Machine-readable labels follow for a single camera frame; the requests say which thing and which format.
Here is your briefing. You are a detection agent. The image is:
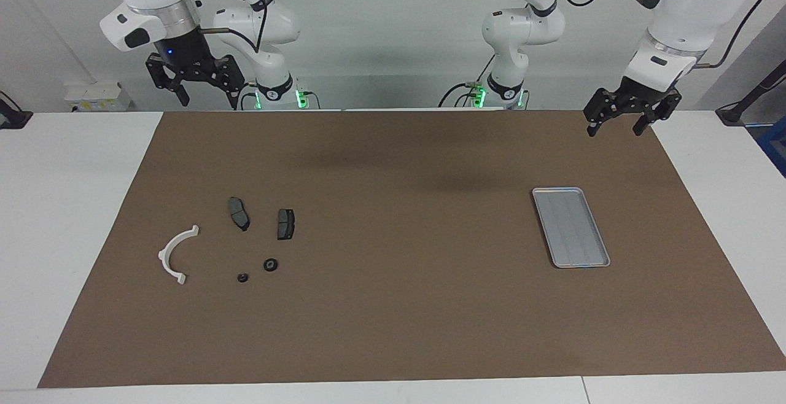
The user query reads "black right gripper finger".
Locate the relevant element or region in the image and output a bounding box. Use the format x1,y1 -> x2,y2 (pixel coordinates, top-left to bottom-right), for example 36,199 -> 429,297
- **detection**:
146,54 -> 190,107
212,55 -> 246,110

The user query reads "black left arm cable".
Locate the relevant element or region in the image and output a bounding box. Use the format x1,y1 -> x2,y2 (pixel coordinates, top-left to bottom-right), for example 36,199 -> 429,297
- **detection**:
551,0 -> 772,71

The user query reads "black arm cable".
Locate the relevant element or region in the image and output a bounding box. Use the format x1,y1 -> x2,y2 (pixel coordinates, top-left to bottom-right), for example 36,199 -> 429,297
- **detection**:
195,0 -> 277,55
551,0 -> 772,71

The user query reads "white power strip box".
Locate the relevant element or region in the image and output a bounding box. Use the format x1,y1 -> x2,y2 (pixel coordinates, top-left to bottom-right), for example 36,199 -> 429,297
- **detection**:
64,82 -> 131,112

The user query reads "brown table mat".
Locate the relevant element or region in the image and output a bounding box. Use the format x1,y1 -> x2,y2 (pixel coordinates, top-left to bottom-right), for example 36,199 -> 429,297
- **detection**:
38,109 -> 786,388

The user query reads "silver metal tray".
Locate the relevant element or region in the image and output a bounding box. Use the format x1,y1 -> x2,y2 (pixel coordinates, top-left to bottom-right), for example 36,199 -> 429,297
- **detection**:
532,187 -> 611,268

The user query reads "white curved plastic bracket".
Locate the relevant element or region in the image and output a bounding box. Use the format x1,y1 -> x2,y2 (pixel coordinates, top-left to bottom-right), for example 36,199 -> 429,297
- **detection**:
158,225 -> 200,286

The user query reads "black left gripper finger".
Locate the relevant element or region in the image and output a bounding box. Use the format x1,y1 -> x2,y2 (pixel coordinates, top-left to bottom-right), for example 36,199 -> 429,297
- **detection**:
583,89 -> 621,138
634,94 -> 682,136

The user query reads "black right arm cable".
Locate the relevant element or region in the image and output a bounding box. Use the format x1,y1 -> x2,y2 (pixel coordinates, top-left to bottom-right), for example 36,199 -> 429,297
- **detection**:
195,0 -> 277,55

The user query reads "black clamp mount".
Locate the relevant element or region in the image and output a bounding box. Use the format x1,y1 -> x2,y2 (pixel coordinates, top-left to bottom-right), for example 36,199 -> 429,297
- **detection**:
0,91 -> 33,130

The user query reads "black base cable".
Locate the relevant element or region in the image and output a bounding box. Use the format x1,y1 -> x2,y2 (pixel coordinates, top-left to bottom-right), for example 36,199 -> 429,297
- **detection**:
438,54 -> 498,108

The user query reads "curved dark grey brake pad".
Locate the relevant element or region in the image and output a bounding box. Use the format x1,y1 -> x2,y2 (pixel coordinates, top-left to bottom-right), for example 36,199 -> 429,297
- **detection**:
228,197 -> 251,232

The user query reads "blue crate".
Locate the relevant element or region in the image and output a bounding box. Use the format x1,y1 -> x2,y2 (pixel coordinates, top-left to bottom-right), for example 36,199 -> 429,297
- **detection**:
757,115 -> 786,177

